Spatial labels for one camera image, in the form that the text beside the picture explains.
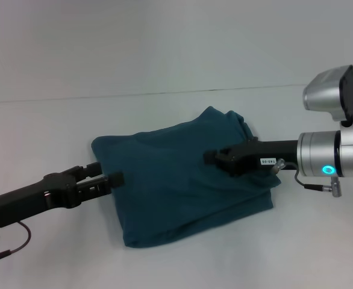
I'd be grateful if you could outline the left gripper cable with plug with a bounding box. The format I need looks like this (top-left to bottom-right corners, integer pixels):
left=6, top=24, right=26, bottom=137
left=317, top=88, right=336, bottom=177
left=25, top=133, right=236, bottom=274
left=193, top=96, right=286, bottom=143
left=0, top=220, right=33, bottom=266

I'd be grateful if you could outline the right gripper cable with plug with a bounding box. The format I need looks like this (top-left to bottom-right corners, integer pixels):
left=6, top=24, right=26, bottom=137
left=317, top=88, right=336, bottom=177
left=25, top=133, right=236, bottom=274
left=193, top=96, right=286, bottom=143
left=270, top=158, right=343, bottom=199

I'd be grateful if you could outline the teal blue shirt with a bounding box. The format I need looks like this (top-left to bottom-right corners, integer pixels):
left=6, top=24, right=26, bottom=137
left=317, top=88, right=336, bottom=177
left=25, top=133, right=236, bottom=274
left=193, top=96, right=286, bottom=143
left=90, top=105, right=283, bottom=249

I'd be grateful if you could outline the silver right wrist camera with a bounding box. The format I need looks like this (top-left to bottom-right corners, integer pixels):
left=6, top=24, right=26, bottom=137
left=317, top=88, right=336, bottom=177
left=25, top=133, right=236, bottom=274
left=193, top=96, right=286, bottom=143
left=302, top=64, right=353, bottom=128

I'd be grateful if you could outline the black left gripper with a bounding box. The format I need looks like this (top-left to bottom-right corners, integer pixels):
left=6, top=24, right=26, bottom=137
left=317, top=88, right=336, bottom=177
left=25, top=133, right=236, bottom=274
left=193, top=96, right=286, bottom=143
left=0, top=161, right=125, bottom=229

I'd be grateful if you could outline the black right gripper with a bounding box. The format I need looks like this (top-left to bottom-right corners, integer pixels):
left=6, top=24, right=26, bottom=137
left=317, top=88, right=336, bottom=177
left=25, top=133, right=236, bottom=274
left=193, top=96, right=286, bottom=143
left=203, top=136, right=300, bottom=179

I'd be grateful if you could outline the gripper cable with plug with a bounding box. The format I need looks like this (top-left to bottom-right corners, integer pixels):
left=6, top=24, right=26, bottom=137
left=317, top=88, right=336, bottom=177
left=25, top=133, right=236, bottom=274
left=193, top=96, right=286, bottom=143
left=0, top=220, right=33, bottom=266
left=270, top=158, right=343, bottom=199

